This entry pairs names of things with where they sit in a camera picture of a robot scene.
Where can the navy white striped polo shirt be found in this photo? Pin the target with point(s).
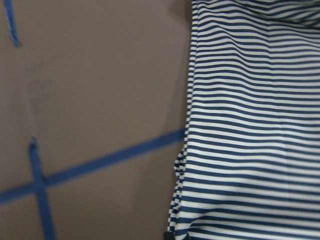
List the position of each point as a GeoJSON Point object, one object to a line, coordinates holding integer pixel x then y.
{"type": "Point", "coordinates": [249, 168]}

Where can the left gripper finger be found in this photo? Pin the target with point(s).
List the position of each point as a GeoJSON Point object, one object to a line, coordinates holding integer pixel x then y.
{"type": "Point", "coordinates": [168, 236]}

